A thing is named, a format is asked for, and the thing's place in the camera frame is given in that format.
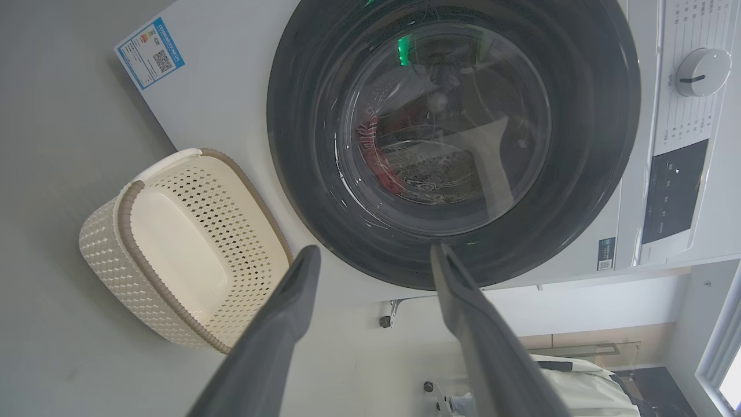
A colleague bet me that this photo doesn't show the red jersey with striped trim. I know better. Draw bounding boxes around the red jersey with striped trim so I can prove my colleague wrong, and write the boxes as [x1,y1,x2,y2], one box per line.
[354,101,417,196]

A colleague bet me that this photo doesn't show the blue energy label sticker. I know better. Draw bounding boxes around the blue energy label sticker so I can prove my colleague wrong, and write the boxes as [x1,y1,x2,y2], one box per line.
[114,16,186,90]

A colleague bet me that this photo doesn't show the white washing machine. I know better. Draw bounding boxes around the white washing machine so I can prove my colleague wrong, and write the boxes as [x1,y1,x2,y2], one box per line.
[114,0,741,305]

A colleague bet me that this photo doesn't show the cream perforated laundry basket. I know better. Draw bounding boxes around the cream perforated laundry basket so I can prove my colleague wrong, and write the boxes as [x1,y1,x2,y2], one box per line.
[78,148,294,355]

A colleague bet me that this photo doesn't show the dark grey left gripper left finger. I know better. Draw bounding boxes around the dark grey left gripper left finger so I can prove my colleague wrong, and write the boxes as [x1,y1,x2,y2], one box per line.
[188,245,321,417]

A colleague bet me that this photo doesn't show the white window frame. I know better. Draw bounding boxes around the white window frame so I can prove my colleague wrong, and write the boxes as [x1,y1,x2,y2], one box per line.
[695,264,741,417]

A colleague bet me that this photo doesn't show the metal frame leg with caster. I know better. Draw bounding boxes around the metal frame leg with caster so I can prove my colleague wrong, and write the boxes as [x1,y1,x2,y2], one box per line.
[423,379,476,417]
[379,297,419,329]

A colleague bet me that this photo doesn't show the black round glass washer door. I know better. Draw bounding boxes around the black round glass washer door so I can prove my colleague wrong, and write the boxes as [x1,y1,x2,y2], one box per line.
[266,0,641,290]

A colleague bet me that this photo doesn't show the dark washing machine display panel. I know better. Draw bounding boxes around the dark washing machine display panel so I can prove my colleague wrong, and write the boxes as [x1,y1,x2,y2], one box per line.
[641,138,710,245]

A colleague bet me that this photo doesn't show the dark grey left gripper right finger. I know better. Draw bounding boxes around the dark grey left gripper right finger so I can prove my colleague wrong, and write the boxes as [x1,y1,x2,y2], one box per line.
[430,243,572,417]

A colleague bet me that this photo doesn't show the stainless steel washing machine drum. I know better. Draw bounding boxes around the stainless steel washing machine drum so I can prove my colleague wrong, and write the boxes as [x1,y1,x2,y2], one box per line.
[370,136,487,204]

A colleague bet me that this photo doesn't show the white round control knob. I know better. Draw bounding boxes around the white round control knob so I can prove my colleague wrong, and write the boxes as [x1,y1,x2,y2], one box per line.
[674,47,732,98]

